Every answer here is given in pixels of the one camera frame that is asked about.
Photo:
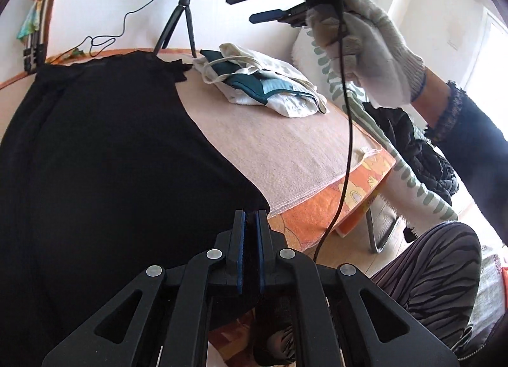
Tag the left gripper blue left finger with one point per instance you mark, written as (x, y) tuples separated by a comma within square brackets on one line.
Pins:
[(161, 318)]

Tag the light blue folded garment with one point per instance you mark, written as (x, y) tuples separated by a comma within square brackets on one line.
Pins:
[(276, 86)]

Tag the beige fleece blanket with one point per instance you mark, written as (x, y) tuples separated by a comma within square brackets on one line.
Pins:
[(278, 144)]

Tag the right white knit glove hand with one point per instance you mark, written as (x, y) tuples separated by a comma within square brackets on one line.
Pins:
[(366, 48)]

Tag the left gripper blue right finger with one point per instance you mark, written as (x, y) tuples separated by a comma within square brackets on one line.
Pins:
[(270, 255)]

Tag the zebra striped trouser leg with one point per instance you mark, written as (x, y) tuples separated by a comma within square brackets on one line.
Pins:
[(413, 312)]

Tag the white folded garment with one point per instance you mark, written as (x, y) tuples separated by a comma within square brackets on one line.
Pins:
[(286, 103)]

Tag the colourful floral scarf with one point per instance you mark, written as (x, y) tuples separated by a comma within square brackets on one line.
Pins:
[(35, 2)]

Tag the folded silver tripod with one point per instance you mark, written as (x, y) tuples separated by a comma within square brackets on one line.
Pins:
[(34, 54)]

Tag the black t-shirt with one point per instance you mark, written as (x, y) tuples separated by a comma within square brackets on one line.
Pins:
[(56, 273)]

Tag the right forearm dark sleeve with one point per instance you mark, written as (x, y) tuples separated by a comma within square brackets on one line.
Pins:
[(474, 146)]

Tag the dark teal folded garment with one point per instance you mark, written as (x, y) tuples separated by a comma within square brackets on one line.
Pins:
[(238, 87)]

